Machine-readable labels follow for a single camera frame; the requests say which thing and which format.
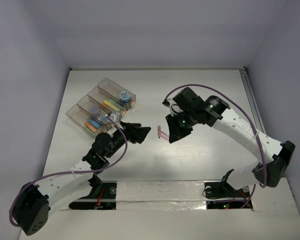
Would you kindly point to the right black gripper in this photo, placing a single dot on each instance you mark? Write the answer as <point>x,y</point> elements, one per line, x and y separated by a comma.
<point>175,132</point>

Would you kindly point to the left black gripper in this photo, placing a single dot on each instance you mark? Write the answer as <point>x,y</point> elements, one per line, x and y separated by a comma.
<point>130,132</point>

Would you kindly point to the pink clear clip pen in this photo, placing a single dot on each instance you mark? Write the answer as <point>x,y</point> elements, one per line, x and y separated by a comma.
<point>161,134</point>

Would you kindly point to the green highlighter pen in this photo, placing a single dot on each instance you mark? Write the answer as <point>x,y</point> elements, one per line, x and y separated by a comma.
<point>115,103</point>

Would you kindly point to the blue slime jar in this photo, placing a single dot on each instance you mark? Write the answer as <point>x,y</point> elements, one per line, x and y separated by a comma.
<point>124,96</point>

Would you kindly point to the green clear clip pen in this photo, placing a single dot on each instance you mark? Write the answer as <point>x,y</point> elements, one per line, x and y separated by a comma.
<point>91,132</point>

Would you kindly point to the blue clear clip pen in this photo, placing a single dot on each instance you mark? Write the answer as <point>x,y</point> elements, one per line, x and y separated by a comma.
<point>93,123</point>

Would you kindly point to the yellow highlighter pen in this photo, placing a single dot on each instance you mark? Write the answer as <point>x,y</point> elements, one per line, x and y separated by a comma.
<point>110,105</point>

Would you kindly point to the orange clear clip pen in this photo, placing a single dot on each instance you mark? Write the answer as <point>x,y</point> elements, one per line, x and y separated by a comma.
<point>90,127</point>

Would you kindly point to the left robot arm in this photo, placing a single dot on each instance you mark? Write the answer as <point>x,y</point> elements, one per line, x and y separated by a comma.
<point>39,199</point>

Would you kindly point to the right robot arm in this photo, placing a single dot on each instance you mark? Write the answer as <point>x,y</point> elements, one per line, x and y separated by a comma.
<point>220,116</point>

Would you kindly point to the small clear blue jar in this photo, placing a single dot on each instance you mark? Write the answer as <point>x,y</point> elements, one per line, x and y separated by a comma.
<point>104,119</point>

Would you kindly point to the smoky clear drawer organizer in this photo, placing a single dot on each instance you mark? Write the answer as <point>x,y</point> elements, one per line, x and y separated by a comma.
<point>106,89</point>

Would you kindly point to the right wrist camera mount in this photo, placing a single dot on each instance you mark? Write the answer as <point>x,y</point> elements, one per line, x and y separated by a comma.
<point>172,105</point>

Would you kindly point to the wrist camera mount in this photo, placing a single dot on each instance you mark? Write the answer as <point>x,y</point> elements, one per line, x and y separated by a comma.
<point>172,105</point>
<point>114,118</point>

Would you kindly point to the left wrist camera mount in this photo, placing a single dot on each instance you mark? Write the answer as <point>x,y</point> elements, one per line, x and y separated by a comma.
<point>114,118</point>

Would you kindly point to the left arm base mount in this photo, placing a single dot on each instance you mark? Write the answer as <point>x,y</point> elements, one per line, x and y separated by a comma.
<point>101,197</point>

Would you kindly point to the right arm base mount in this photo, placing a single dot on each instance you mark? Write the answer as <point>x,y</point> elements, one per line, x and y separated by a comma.
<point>221,196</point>

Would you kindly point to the aluminium rail right edge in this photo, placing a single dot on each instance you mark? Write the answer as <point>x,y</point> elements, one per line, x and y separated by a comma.
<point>258,120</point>

